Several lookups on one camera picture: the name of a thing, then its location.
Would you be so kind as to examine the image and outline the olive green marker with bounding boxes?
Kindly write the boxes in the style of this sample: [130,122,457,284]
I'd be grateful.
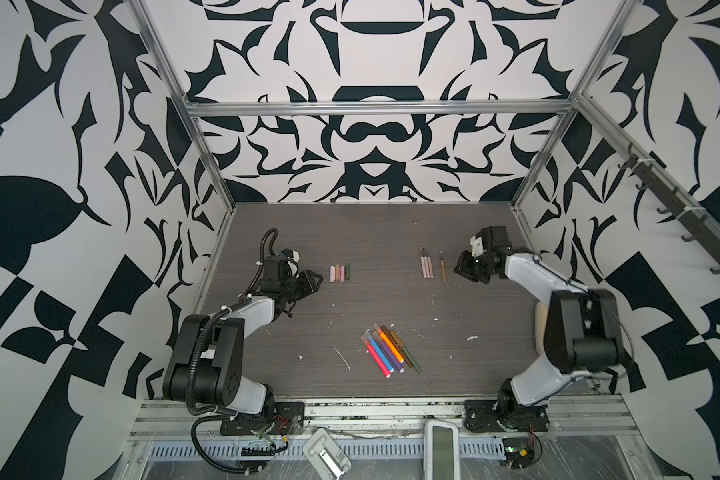
[393,331,422,373]

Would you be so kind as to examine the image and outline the green pen beige body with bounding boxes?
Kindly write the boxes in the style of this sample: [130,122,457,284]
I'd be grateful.
[419,247,428,279]

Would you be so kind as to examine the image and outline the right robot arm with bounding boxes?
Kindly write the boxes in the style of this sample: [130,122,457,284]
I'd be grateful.
[454,226,625,414]

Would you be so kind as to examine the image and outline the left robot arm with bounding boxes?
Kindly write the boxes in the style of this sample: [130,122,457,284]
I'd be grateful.
[162,250,324,417]

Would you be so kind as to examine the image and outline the beige sponge block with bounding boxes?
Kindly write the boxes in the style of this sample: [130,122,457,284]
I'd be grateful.
[534,302,548,356]

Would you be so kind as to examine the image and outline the red pink marker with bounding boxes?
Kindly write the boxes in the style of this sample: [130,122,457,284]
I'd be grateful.
[361,336,391,379]

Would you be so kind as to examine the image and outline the orange marker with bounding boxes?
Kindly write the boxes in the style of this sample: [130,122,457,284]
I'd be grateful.
[373,323,405,365]

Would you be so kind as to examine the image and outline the purple marker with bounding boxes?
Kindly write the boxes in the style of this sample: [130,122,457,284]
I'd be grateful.
[371,331,405,373]

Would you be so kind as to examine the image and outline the blue marker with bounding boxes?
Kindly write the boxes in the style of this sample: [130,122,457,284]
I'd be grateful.
[365,330,395,374]

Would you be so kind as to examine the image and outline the white clamp device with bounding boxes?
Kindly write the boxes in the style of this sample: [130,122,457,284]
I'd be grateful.
[302,428,352,480]

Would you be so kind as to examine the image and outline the green lit circuit board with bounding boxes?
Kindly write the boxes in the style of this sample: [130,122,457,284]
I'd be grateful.
[504,435,543,470]

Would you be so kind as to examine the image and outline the white tablet device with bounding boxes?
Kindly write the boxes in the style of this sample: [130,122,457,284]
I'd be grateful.
[423,419,461,480]

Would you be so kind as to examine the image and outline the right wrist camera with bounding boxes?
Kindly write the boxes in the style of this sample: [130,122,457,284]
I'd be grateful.
[469,235,485,258]

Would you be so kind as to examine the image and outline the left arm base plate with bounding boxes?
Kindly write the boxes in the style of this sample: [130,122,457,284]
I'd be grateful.
[220,401,305,436]

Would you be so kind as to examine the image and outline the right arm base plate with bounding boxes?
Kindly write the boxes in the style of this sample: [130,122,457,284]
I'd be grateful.
[463,399,549,433]

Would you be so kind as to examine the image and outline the left circuit board wires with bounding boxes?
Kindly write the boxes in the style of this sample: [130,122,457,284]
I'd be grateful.
[239,434,289,460]

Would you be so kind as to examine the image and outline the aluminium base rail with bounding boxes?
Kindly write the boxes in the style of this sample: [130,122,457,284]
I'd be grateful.
[127,394,639,441]

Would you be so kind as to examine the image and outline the black hook rail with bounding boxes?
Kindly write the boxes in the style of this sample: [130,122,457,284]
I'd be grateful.
[619,143,720,275]

